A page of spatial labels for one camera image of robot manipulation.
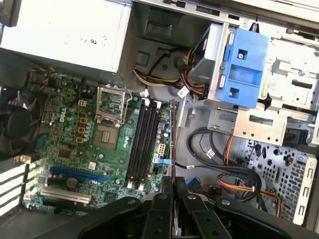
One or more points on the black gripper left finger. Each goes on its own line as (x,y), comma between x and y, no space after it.
(159,219)

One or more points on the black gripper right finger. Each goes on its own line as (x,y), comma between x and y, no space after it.
(202,221)

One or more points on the white power connector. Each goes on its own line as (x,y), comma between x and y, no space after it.
(161,149)

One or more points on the blue expansion slot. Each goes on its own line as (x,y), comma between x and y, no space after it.
(79,174)

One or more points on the white expansion slot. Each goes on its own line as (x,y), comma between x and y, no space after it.
(64,195)

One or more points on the black expansion slot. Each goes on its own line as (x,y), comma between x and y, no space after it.
(62,205)

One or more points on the CPU socket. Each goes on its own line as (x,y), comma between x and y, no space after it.
(106,137)

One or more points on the open metal PC case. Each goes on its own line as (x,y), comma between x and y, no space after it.
(259,129)

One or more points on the green motherboard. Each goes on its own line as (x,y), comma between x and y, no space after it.
(74,149)

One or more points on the black cooling fan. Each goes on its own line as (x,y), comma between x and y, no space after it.
(17,124)

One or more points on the grey power supply unit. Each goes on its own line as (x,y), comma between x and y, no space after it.
(62,32)

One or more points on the metal socket cover frame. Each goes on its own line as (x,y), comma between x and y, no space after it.
(99,102)

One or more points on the blue plastic drive bracket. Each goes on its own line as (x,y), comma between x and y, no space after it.
(246,74)

